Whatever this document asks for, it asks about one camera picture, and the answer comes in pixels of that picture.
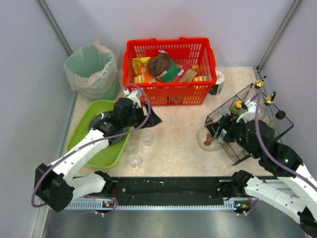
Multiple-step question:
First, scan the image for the blue ceramic plate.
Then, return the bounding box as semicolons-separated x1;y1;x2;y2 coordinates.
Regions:
89;111;128;137

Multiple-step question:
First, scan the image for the yellow cap sauce bottle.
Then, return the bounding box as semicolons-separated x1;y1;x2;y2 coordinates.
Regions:
230;100;243;116

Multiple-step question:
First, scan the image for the dark vinegar bottle black cap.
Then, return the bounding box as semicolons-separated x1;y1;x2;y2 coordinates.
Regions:
267;110;286;135

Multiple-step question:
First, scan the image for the clear bottle with gold pourer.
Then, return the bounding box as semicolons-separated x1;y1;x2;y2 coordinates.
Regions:
246;75;266;102

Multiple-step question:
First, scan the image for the silver lid jar blue label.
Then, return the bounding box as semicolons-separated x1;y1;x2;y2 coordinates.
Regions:
220;129;227;139

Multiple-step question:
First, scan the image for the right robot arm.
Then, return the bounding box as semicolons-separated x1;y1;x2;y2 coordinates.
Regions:
205;101;317;238

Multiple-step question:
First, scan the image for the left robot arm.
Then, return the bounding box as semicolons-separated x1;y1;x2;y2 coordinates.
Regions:
31;86;162;212

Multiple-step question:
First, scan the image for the brown rib bone piece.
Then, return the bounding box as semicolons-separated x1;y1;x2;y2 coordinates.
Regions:
204;134;213;146

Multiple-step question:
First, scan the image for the striped sponge left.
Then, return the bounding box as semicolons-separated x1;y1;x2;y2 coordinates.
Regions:
134;75;145;84

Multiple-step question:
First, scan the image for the striped sponge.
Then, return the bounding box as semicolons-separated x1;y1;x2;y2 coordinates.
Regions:
134;75;145;84
193;76;208;81

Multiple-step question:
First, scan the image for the clear glass oval dish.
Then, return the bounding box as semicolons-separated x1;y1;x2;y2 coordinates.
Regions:
196;126;222;152

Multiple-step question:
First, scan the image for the lime green plastic tray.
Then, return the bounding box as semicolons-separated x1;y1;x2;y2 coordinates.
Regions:
66;100;130;169

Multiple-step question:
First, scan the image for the orange snack packet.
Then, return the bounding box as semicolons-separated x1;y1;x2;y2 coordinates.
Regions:
138;65;155;83

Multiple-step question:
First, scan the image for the white paper cup roll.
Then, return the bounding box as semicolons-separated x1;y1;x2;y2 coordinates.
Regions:
209;71;225;95

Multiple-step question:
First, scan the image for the red plastic shopping basket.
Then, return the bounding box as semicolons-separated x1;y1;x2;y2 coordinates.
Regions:
123;37;217;106

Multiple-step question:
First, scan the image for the green snack bag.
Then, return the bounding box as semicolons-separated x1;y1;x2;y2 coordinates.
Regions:
161;59;179;83

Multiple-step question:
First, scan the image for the yellow snack packet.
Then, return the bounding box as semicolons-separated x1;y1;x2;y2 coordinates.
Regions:
132;57;151;75

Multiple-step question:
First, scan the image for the brown paper bag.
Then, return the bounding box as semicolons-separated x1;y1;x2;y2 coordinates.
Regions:
147;50;171;78

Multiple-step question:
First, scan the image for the green bin with plastic liner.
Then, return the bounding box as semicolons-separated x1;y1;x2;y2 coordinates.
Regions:
64;40;120;100

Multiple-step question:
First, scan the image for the striped sponge right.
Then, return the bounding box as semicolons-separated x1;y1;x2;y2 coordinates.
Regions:
193;76;208;81

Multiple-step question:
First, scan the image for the red carton box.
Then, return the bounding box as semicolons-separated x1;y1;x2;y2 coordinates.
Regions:
172;63;192;83

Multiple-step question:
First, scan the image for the black wire rack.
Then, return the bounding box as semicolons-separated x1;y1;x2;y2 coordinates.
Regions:
205;83;294;166

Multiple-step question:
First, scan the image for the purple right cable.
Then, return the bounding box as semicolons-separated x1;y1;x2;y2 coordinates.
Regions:
254;92;317;216

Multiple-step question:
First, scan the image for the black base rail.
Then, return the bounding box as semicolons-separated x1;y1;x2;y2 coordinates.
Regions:
71;176;251;211

